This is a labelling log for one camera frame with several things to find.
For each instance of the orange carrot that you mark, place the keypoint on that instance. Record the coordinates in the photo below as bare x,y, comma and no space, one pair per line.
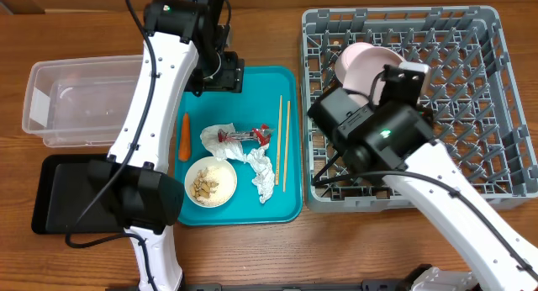
185,147

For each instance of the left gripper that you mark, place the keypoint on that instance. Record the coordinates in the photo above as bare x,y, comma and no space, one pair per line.
231,77

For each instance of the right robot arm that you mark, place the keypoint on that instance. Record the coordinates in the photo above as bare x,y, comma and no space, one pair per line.
392,142

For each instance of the pink bowl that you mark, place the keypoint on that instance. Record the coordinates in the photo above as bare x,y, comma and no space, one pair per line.
347,56

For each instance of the large pink plate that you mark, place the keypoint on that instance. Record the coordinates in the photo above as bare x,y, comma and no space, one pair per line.
366,66

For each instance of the red snack wrapper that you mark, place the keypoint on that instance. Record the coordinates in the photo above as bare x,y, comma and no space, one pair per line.
261,135

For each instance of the left wooden chopstick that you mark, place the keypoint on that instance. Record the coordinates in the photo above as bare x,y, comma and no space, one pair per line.
279,142

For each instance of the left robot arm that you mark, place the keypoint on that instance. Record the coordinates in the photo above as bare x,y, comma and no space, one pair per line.
183,51

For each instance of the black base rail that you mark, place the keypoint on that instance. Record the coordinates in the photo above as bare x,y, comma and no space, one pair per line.
392,284

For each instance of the white tissue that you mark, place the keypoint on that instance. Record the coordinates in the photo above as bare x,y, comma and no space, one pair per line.
226,150
265,176

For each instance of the black plastic tray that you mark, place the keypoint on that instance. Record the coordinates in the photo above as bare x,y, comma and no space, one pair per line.
63,192

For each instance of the teal plastic tray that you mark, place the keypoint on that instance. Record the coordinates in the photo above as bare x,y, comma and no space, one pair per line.
257,104

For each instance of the clear plastic bin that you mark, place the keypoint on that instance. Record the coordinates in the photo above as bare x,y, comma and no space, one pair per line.
80,102

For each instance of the small bowl with food scraps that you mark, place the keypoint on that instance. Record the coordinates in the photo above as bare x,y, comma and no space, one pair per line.
210,182

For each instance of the grey dishwasher rack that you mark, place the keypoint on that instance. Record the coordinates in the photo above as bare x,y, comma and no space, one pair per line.
473,96

